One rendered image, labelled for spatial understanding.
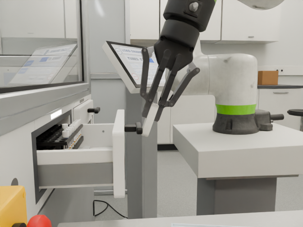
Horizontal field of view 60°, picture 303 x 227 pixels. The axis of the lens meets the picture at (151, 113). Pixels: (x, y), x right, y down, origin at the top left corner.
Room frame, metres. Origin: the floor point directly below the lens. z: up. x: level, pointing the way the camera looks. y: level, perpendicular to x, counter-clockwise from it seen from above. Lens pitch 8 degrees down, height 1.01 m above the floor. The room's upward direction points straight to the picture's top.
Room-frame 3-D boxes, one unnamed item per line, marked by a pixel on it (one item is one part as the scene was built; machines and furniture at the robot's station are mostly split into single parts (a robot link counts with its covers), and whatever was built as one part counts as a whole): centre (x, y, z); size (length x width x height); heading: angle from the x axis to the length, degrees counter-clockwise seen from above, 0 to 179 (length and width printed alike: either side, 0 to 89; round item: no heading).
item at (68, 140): (0.53, 0.16, 0.90); 0.18 x 0.02 x 0.01; 6
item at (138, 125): (0.54, 0.04, 0.91); 0.07 x 0.04 x 0.01; 6
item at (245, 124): (0.88, -0.33, 0.87); 0.26 x 0.15 x 0.06; 101
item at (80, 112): (0.84, 0.21, 0.87); 0.29 x 0.02 x 0.11; 6
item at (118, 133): (0.54, 0.07, 0.87); 0.29 x 0.02 x 0.11; 6
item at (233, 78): (0.86, -0.26, 0.99); 0.16 x 0.13 x 0.19; 83
